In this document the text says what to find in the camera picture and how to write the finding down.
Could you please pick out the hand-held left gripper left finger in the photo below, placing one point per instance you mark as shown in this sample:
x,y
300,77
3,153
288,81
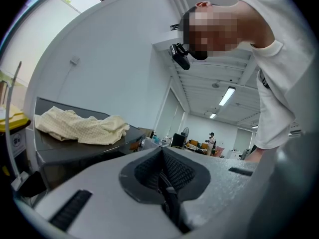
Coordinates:
x,y
104,203

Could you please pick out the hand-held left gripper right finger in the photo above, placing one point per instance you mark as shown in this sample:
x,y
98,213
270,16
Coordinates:
x,y
219,180

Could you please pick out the person's right forearm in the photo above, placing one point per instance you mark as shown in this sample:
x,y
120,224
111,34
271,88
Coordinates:
x,y
254,155

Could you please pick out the black washing machine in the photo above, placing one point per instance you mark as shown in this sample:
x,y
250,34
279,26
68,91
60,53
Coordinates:
x,y
74,155

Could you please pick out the pink chair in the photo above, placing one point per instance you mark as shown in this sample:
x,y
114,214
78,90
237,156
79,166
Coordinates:
x,y
219,151

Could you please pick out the orange sofa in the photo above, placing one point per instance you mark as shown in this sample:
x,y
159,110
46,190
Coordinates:
x,y
197,146

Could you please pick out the black cabinet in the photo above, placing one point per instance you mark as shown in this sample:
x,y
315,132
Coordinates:
x,y
178,140

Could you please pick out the small black standing fan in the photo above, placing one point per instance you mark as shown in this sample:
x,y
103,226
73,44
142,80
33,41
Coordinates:
x,y
185,131

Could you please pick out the blue bottle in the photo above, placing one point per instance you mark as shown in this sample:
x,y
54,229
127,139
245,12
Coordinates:
x,y
156,139

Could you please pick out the cream crumpled cloth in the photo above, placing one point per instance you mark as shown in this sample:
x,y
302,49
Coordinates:
x,y
82,128

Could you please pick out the white metal stand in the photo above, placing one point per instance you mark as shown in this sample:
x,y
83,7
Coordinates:
x,y
21,182

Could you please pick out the round ceiling smoke detector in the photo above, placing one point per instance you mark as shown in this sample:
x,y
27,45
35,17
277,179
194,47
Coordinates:
x,y
215,85

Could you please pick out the yellow lid bin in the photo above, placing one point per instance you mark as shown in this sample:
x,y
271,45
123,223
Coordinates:
x,y
15,122

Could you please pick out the person's white shirt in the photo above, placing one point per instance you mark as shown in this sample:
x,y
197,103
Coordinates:
x,y
286,58

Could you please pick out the person's head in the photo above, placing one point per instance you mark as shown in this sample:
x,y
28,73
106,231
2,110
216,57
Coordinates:
x,y
214,31

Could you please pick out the black head camera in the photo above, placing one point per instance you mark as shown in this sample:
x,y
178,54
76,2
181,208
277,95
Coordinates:
x,y
181,58

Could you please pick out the white wall junction box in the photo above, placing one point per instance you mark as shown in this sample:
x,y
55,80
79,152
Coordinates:
x,y
74,60

